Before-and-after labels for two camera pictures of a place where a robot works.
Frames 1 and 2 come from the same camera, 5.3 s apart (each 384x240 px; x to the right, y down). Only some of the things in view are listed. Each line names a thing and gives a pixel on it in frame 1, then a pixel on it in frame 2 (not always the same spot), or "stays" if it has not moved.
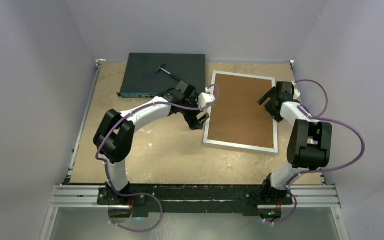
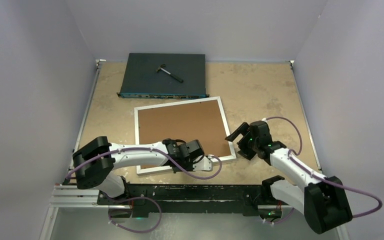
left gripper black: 194,123 to 190,168
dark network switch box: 141,80 stays
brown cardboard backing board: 236,116 to 202,121
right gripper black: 274,114 to 244,129
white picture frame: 236,119 to 165,167
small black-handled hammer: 160,68 stays
